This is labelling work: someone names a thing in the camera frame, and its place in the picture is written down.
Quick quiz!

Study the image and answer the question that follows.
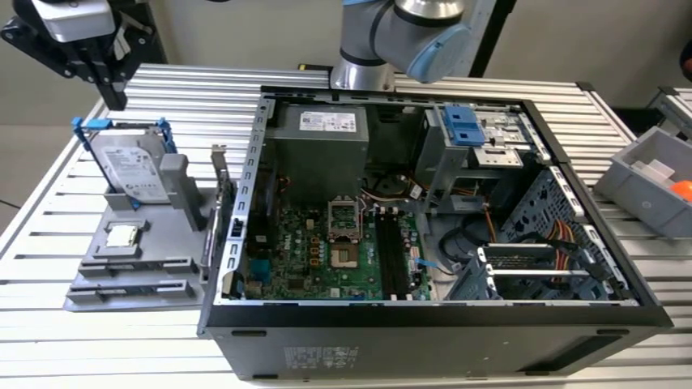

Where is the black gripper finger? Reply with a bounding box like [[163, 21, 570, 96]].
[[112, 35, 155, 110], [0, 18, 114, 110]]

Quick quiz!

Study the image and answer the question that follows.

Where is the dark blue RAM stick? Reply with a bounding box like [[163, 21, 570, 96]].
[[80, 285, 183, 296]]

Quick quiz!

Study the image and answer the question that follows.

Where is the black RAM slot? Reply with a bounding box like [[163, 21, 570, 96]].
[[382, 207, 398, 300], [375, 207, 392, 300], [388, 207, 406, 300]]

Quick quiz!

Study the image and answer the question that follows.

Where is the hard disk in blue carrier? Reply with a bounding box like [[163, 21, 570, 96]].
[[72, 116, 175, 207]]

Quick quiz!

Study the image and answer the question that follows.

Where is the grey power supply unit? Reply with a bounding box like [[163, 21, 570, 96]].
[[266, 101, 372, 206]]

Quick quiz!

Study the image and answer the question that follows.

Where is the silver CPU chip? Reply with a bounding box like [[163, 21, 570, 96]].
[[106, 225, 140, 248]]

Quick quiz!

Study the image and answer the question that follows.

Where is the grey plastic parts rack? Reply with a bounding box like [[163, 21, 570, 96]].
[[63, 117, 240, 313]]

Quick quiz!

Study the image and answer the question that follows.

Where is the metal socket cover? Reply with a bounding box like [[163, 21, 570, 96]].
[[327, 194, 363, 241]]

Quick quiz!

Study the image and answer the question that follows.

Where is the brown round cooler fan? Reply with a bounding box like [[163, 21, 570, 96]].
[[362, 169, 420, 203]]

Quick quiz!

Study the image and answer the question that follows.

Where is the teal port connector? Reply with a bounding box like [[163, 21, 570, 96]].
[[248, 260, 272, 284]]

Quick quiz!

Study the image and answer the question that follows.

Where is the blue plastic drive latch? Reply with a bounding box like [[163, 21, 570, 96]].
[[442, 104, 487, 147]]

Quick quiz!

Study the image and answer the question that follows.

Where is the CPU socket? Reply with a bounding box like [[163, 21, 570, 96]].
[[328, 242, 363, 271]]

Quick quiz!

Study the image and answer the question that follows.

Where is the grey metal drive bay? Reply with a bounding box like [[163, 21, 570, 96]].
[[419, 103, 546, 214]]

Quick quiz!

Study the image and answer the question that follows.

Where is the green motherboard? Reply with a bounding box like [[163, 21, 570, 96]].
[[238, 201, 435, 303]]

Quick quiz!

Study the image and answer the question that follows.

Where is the black open PC case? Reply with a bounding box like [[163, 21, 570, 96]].
[[195, 83, 675, 382]]

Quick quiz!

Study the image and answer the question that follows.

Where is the grey metal disk cage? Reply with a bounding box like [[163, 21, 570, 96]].
[[448, 242, 623, 303]]

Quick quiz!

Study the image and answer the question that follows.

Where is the white block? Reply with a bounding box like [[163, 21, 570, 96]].
[[628, 158, 678, 182]]

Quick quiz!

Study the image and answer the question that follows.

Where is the grey plastic bin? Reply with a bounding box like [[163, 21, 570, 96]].
[[592, 126, 692, 241]]

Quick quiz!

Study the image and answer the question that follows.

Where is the orange ball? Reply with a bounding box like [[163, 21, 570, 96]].
[[668, 180, 692, 203]]

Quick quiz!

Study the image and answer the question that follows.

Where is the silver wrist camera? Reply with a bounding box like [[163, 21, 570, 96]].
[[31, 0, 119, 42]]

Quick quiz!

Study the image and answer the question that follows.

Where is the graphics card with metal bracket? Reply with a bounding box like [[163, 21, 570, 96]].
[[200, 142, 240, 281]]

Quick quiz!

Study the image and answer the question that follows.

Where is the black looped cable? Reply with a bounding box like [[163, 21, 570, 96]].
[[438, 220, 486, 279]]

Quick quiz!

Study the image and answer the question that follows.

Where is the red yellow wire bundle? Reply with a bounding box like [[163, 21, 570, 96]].
[[547, 220, 579, 271]]

